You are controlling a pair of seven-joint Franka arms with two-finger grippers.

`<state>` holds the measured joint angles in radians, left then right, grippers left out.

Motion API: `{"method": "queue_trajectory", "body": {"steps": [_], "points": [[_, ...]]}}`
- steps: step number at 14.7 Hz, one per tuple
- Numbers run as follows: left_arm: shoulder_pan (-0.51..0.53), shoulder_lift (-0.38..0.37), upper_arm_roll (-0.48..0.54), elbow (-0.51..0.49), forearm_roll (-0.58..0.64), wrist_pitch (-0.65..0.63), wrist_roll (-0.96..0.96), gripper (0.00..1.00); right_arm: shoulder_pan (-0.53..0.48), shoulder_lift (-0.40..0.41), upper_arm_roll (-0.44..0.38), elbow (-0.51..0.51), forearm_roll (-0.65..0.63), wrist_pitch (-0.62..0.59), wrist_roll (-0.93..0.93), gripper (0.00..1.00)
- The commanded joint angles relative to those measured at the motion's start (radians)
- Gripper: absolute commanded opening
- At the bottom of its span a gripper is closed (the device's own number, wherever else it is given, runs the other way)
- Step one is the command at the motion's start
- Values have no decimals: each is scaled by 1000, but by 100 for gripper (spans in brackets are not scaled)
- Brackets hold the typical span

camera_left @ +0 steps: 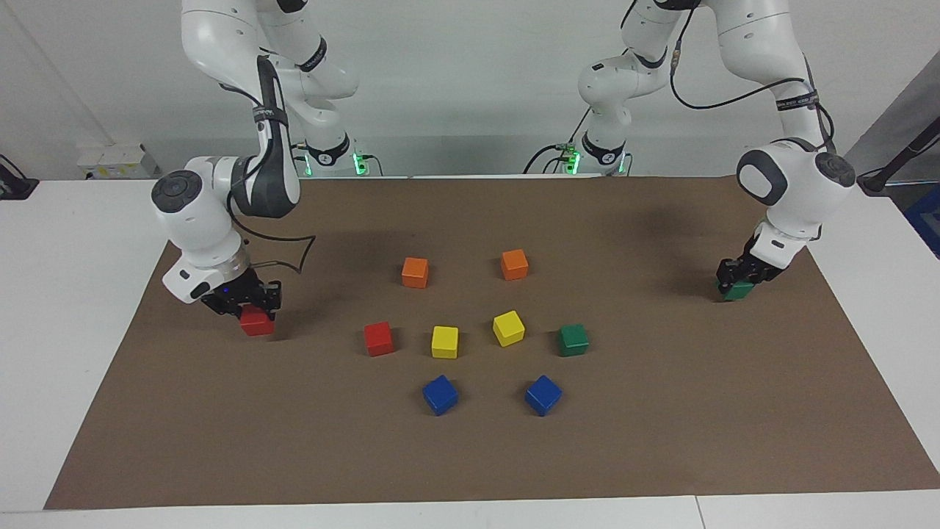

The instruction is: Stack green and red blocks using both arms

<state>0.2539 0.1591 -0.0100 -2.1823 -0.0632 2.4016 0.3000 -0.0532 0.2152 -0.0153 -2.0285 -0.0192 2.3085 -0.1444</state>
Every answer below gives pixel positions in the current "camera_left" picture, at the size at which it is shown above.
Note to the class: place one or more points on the blue bin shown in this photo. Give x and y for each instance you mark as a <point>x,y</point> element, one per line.
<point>927,220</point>

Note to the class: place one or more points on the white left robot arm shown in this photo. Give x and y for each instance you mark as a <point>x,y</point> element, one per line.
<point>800,184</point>

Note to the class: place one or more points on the green wooden cube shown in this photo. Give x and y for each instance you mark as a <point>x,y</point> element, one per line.
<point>736,292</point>
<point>573,340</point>

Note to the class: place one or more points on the blue wooden cube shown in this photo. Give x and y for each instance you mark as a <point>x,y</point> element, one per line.
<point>440,395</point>
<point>543,395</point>

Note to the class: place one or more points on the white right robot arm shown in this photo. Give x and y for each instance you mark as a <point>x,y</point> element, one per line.
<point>198,213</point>

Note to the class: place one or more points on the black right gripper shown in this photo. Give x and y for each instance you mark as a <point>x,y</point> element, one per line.
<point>246,288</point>

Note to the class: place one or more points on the black stand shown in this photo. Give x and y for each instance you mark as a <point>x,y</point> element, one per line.
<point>892,165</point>

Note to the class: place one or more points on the yellow wooden cube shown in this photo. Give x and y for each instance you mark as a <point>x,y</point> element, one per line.
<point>444,342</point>
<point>509,328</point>

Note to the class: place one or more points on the white power strip box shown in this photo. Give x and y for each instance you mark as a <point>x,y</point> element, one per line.
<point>117,160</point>

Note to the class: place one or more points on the brown paper mat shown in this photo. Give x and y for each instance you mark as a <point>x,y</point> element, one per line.
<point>470,455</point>

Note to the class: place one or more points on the red wooden cube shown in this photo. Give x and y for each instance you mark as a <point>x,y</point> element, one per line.
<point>257,325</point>
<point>378,338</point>

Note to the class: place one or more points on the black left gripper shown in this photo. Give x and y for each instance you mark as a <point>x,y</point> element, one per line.
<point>764,257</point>

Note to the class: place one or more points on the orange wooden cube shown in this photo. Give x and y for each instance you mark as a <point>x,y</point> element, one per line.
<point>514,264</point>
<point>415,272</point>

